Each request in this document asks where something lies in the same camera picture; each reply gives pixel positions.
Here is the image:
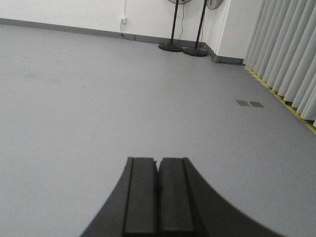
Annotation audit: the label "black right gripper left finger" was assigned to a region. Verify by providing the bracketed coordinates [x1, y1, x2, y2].
[82, 157, 157, 237]

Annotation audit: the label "black fan power cable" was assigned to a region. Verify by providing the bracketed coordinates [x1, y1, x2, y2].
[119, 20, 136, 40]

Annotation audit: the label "black pedestal fan right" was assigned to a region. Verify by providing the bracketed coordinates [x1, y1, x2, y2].
[183, 0, 224, 57]

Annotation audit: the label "grey vertical blinds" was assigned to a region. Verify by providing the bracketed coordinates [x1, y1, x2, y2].
[244, 0, 316, 129]

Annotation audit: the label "black pedestal fan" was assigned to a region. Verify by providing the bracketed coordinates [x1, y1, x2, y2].
[183, 0, 224, 57]
[158, 0, 192, 52]

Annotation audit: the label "grey floor socket cover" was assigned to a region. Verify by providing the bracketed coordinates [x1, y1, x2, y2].
[236, 100, 250, 107]

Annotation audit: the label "black pedestal fan left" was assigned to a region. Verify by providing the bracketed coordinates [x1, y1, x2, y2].
[158, 0, 192, 52]

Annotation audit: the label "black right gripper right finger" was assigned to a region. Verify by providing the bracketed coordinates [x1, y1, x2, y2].
[158, 158, 279, 237]

